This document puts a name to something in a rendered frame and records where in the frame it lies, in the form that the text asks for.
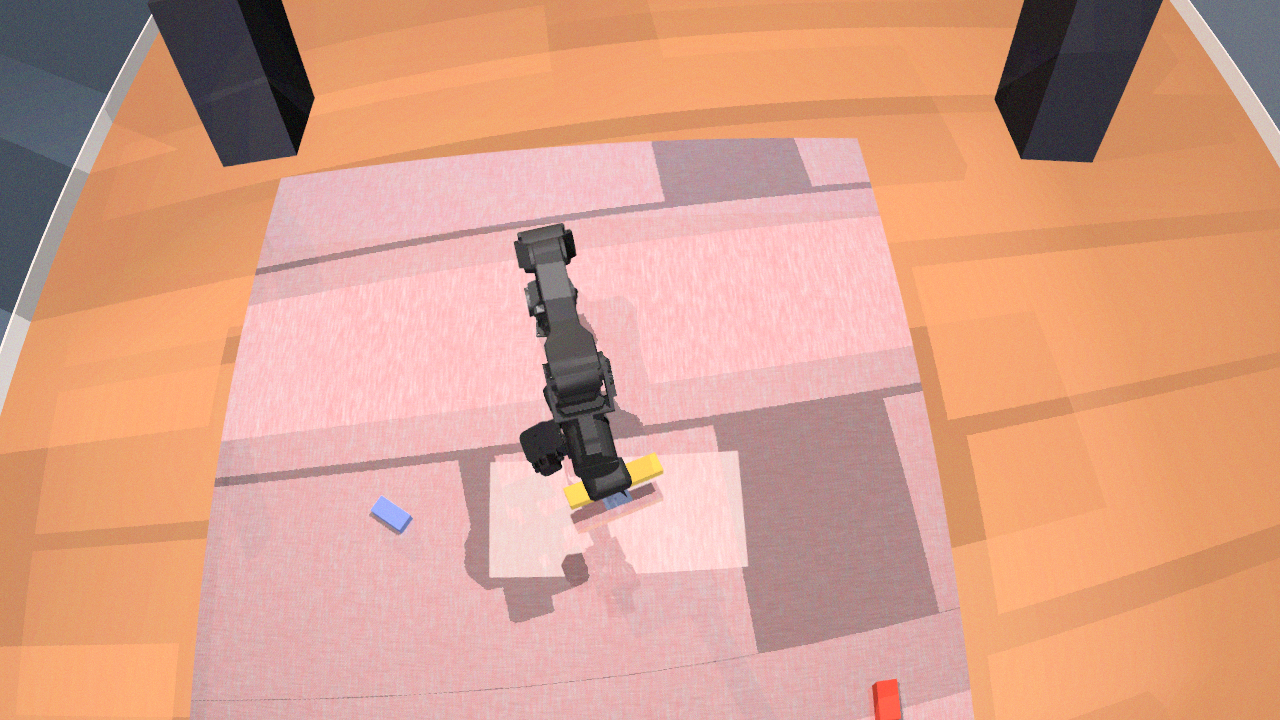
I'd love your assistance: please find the yellow bar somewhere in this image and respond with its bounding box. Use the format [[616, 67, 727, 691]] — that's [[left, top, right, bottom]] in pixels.
[[563, 452, 664, 510]]

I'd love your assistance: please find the red-orange rectangular block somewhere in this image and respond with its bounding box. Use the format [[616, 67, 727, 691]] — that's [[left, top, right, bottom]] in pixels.
[[872, 679, 901, 720]]

